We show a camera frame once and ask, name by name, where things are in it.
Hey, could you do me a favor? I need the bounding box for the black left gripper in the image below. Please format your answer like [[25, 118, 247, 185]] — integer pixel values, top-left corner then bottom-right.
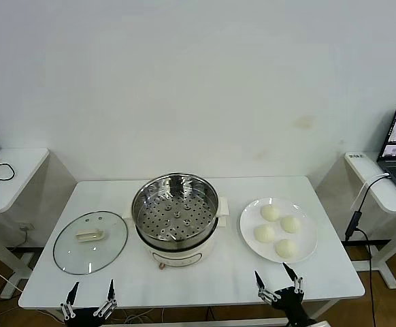
[[60, 279, 118, 327]]

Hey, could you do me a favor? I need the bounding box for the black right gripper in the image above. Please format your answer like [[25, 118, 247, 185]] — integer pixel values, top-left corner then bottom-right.
[[254, 262, 310, 324]]

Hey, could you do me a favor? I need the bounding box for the white steamed baozi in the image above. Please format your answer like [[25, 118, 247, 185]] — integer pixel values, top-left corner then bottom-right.
[[254, 223, 276, 245], [280, 215, 302, 234], [261, 204, 281, 223], [274, 238, 299, 260]]

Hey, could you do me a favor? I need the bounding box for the round glass pot lid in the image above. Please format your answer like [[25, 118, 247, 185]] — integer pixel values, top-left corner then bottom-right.
[[52, 211, 129, 275]]

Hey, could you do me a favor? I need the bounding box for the stainless steel steamer basket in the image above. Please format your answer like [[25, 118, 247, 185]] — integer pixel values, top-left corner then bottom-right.
[[131, 173, 220, 241]]

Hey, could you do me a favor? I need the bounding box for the white round plate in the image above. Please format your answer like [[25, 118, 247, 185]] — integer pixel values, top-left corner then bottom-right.
[[240, 198, 318, 264]]

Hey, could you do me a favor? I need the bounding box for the black floor bar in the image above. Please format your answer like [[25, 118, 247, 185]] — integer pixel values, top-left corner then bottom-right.
[[341, 238, 391, 245]]

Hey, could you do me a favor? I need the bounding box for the white side table with laptop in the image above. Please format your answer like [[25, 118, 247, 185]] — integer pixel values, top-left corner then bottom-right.
[[344, 151, 396, 290]]

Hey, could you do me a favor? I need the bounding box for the white main table frame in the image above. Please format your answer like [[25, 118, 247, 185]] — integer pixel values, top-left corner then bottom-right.
[[95, 305, 289, 327]]

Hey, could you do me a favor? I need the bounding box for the black cable with adapter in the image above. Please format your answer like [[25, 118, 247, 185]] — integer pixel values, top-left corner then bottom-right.
[[344, 174, 391, 327]]

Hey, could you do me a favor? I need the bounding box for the white laptop cable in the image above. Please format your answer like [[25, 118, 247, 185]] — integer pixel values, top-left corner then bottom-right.
[[350, 172, 391, 209]]

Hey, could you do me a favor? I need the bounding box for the white side table with cables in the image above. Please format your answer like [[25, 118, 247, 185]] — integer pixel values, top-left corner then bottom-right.
[[0, 147, 51, 300]]

